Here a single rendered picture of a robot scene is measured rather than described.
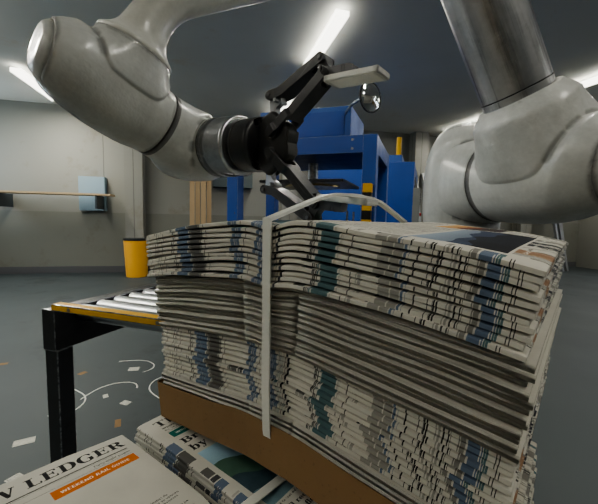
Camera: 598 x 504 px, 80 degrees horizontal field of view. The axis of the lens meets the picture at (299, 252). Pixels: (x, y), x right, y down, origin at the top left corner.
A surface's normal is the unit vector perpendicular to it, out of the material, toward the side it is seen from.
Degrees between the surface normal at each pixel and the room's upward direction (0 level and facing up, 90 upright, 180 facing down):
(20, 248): 90
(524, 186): 109
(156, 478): 1
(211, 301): 90
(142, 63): 96
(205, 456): 1
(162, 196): 90
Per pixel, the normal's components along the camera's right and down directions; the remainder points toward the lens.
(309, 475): -0.62, 0.07
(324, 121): -0.33, 0.08
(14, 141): 0.23, 0.10
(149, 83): 0.80, 0.19
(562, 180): -0.68, 0.44
